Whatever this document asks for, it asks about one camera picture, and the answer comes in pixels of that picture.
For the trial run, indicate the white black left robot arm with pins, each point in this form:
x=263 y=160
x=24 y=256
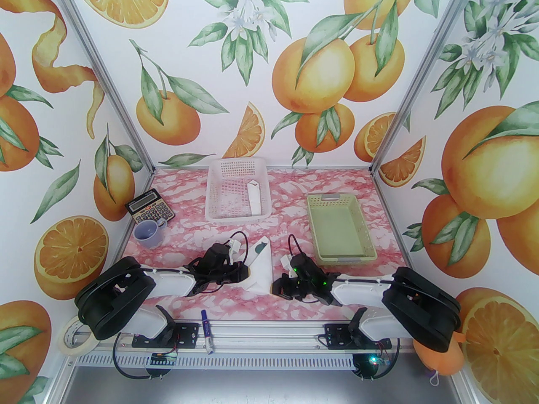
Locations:
x=168 y=282

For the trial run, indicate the aluminium frame post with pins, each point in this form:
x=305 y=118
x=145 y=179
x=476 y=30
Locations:
x=108 y=78
x=420 y=78

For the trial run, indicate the purple capped marker pen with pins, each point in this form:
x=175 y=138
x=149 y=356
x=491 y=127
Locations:
x=207 y=335

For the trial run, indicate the black desk calculator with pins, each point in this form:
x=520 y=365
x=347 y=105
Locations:
x=149 y=211

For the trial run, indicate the orange plush toy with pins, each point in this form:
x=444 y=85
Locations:
x=442 y=360

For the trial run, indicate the small circuit board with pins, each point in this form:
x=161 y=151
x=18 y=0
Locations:
x=165 y=359
x=379 y=360

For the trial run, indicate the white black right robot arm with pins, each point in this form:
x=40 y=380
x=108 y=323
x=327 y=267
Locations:
x=358 y=291

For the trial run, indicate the rolled white napkin bundle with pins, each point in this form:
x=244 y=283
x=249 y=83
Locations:
x=254 y=200

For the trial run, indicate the white plastic mesh basket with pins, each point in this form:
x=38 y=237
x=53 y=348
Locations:
x=227 y=192

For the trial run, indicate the white paper napkin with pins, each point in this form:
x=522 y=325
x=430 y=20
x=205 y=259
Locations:
x=261 y=272

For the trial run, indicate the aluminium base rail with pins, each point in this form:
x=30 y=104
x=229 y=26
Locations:
x=261 y=335

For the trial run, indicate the light green plastic basket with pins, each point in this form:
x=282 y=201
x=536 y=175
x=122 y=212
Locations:
x=337 y=229

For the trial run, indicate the lavender ceramic mug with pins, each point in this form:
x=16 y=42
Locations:
x=147 y=236

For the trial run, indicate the masking tape roll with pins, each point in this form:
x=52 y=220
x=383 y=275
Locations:
x=67 y=345

